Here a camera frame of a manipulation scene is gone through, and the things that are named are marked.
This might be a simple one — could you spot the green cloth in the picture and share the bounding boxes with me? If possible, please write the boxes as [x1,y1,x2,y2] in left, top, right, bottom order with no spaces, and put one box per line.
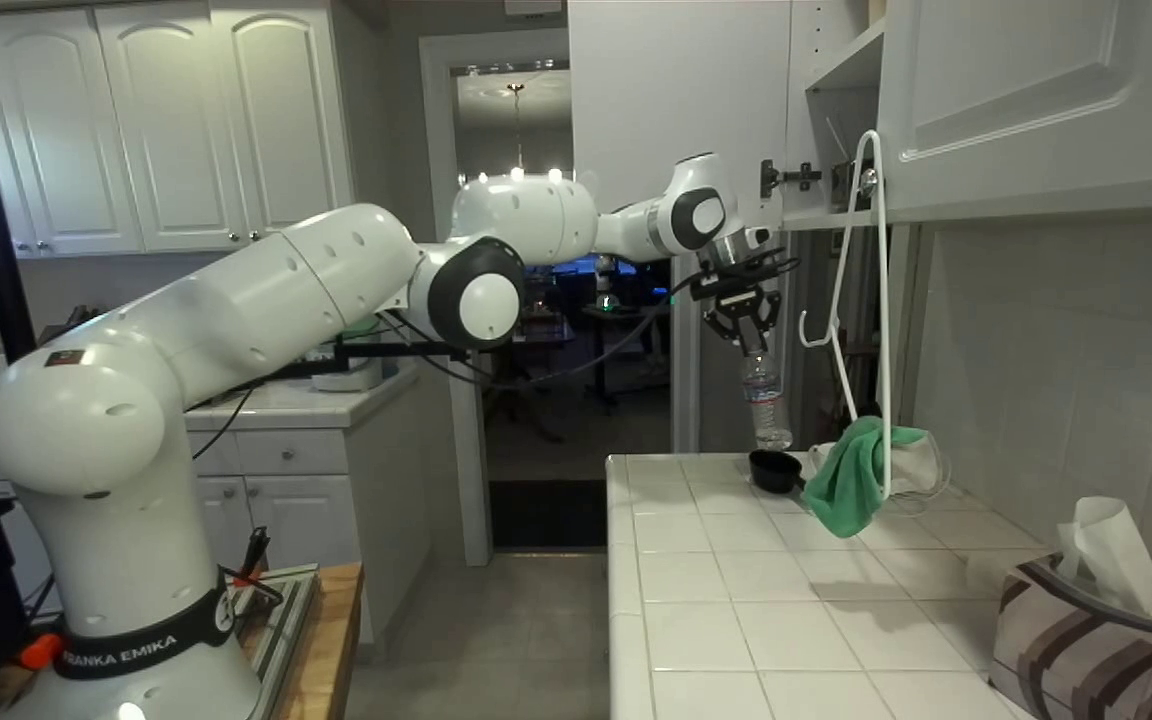
[803,415,939,539]

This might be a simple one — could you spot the white lower kitchen cabinets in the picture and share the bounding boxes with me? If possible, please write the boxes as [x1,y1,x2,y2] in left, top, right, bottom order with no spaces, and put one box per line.
[0,357,471,656]

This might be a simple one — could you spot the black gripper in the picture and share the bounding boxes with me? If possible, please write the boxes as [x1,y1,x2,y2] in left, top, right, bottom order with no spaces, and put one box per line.
[691,225,792,357]

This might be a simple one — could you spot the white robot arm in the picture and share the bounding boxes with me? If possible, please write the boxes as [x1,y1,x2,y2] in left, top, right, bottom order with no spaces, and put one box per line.
[0,154,773,720]

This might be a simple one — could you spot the small black pot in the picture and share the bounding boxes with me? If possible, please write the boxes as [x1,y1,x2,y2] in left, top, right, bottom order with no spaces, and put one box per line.
[749,447,803,496]

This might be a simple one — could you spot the white plastic clothes hanger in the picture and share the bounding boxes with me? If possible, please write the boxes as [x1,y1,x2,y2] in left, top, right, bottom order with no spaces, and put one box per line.
[795,129,897,445]

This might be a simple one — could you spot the clear plastic water bottle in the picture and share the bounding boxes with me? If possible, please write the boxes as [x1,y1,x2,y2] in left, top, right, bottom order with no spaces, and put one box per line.
[745,353,792,452]

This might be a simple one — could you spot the striped tissue holder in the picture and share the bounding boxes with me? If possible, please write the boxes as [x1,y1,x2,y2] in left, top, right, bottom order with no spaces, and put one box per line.
[987,496,1152,720]

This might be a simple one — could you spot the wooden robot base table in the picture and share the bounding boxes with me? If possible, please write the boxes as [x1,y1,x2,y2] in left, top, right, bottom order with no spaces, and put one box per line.
[0,561,367,720]

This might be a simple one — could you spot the white upper cabinet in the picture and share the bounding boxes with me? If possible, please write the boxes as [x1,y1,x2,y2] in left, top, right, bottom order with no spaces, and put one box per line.
[563,0,1152,246]

